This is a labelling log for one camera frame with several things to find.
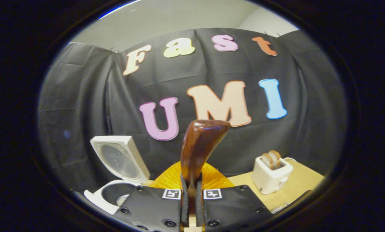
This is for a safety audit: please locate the toasted bread slice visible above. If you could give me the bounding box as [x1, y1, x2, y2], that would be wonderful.
[262, 153, 274, 170]
[269, 150, 282, 168]

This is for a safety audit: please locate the white toaster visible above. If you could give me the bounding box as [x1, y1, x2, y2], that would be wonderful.
[252, 154, 294, 195]

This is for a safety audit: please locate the white rice cooker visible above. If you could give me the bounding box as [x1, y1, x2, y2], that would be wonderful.
[84, 135, 151, 215]

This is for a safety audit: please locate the brown wooden spoon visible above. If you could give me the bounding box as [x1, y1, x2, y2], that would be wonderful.
[180, 120, 231, 213]

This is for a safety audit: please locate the black backdrop cloth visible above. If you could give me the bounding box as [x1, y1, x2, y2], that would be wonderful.
[38, 27, 347, 194]

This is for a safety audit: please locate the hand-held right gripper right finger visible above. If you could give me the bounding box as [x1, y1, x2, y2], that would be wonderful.
[196, 162, 273, 232]

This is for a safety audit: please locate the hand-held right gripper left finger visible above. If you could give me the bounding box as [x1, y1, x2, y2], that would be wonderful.
[113, 161, 190, 232]

